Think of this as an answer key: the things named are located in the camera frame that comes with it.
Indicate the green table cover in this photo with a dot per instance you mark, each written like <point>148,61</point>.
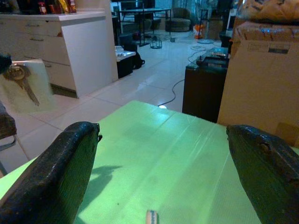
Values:
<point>151,163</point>

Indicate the brown round armchair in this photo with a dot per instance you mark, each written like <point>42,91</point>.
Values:
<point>178,21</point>

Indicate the brass key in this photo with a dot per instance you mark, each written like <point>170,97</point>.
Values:
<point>22,80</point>

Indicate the large cardboard box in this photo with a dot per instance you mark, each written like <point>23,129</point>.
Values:
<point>261,81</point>

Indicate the white kitchen counter cabinet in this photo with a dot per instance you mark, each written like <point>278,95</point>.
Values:
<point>70,46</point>

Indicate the black metal frame table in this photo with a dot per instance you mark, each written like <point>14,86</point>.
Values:
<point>144,23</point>

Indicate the orange and white bag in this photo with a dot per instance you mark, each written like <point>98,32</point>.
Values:
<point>199,31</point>

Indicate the black backpack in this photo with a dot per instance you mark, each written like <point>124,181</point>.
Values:
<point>138,61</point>

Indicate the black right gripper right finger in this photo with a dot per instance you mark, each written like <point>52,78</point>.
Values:
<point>266,177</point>

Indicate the black storage box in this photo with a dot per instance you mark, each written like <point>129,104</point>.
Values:
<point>125,63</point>

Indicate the metal frame chair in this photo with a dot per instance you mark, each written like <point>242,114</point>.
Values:
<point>7,133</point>

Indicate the dark brown cabinet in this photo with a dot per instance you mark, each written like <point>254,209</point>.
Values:
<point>203,91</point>

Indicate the black device on cabinet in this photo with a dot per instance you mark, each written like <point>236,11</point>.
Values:
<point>211,61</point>

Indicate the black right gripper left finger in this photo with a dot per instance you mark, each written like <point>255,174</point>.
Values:
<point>49,177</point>

